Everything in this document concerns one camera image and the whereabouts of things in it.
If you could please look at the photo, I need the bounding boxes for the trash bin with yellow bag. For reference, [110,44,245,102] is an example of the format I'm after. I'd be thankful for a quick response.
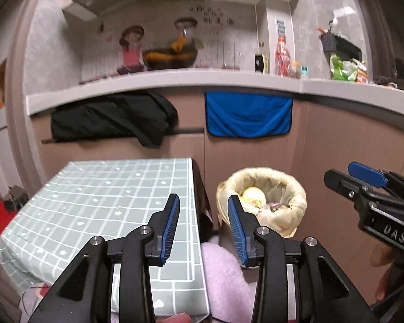
[216,168,307,238]

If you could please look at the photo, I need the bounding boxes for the right hand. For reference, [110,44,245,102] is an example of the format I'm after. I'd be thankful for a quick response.
[375,262,404,302]

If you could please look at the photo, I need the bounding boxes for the green grid tablecloth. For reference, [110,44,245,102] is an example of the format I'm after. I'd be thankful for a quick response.
[0,157,209,322]

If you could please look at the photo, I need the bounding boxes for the green plastic bag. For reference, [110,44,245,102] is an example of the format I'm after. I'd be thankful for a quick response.
[330,54,369,84]

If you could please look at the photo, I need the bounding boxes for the small teal timer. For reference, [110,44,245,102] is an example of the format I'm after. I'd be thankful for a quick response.
[301,66,309,79]

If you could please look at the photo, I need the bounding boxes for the small seasoning jar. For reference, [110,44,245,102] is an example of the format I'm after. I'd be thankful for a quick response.
[290,61,301,79]

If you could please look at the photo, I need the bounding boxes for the black utensil rack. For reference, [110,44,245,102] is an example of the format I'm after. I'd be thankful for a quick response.
[317,17,362,61]

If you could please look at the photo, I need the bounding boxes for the blue towel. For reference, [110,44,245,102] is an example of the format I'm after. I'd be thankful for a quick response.
[204,92,293,139]

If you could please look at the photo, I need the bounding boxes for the soy sauce bottle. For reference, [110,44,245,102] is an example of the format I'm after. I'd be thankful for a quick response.
[255,42,269,74]

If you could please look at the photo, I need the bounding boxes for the black jacket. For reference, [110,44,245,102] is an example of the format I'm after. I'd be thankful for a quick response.
[51,90,179,149]

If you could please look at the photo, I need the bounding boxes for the black wok yellow handle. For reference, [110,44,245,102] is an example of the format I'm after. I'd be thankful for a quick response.
[142,29,198,71]

